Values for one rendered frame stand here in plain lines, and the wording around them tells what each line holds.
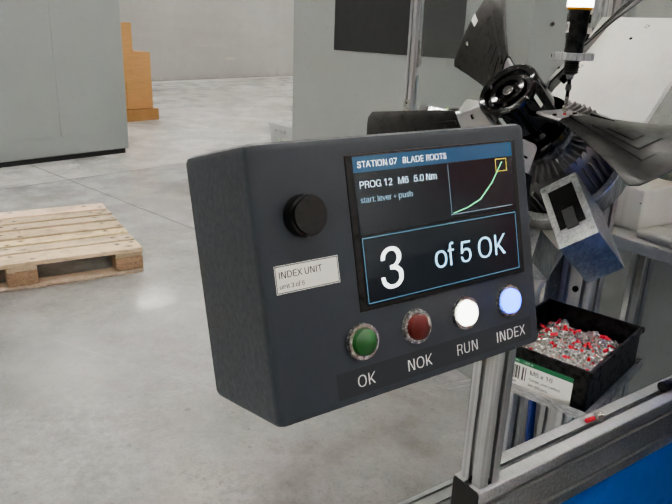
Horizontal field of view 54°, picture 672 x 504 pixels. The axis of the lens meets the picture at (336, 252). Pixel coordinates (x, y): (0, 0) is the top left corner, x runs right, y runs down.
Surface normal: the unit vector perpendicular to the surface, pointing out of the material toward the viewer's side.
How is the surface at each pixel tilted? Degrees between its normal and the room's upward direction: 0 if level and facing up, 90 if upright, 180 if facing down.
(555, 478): 90
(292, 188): 75
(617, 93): 50
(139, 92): 90
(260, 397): 90
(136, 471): 0
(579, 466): 90
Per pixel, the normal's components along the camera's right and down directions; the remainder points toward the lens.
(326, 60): -0.69, 0.22
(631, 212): -0.83, 0.15
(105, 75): 0.72, 0.25
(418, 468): 0.04, -0.94
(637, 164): -0.18, -0.73
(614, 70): -0.61, -0.49
